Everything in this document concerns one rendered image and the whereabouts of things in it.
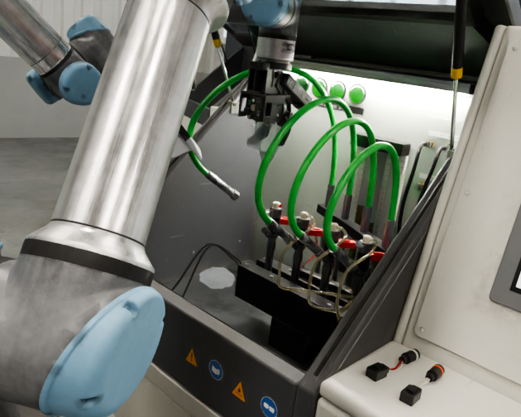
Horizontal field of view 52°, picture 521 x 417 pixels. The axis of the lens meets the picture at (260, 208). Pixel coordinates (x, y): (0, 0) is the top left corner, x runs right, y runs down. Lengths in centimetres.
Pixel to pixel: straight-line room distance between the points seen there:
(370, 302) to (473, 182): 27
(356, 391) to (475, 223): 35
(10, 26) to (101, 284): 63
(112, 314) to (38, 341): 6
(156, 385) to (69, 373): 80
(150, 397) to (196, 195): 53
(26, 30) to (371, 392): 80
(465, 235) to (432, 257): 7
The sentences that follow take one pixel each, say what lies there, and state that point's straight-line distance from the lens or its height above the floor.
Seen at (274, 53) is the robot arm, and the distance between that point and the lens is 107.
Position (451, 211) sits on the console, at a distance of 101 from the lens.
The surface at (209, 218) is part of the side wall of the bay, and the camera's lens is 151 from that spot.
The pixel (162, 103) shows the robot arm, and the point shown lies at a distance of 51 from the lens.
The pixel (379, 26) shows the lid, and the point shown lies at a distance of 125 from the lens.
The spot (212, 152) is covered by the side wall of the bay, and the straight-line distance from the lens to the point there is 146.
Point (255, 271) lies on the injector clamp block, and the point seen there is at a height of 98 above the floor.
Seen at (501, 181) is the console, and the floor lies 130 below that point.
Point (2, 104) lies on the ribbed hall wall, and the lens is 750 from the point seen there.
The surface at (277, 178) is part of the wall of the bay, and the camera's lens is 157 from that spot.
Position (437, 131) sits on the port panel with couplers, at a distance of 129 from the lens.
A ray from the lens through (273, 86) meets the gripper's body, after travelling 110.
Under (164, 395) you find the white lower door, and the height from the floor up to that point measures 74.
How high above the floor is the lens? 146
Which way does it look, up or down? 16 degrees down
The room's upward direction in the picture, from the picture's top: 7 degrees clockwise
